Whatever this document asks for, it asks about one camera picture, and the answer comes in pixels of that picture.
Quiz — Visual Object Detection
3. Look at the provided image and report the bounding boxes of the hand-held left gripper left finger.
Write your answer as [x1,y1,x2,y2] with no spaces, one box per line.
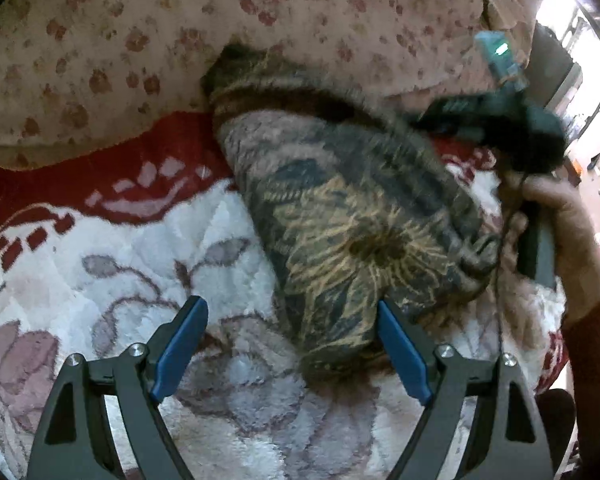
[26,295,210,480]

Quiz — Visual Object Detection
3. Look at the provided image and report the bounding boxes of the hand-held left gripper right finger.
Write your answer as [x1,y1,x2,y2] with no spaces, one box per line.
[377,299,556,480]

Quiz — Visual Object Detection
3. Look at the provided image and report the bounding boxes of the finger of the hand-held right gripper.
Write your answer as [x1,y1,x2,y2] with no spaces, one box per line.
[418,96,476,134]

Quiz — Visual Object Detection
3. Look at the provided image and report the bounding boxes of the dark floral patterned garment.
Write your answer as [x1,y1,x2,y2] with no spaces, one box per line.
[201,44,503,386]

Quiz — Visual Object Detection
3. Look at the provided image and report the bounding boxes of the person's right forearm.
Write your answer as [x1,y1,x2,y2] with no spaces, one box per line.
[560,265,600,463]

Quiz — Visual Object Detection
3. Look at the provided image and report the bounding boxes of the person's right hand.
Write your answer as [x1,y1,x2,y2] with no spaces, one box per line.
[497,176,600,329]

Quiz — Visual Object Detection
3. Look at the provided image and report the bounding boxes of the dark grey furniture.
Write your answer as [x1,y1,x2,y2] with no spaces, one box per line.
[529,24,583,113]

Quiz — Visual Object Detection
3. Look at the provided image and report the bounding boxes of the white and red fleece blanket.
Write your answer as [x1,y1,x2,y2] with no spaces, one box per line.
[0,112,571,480]

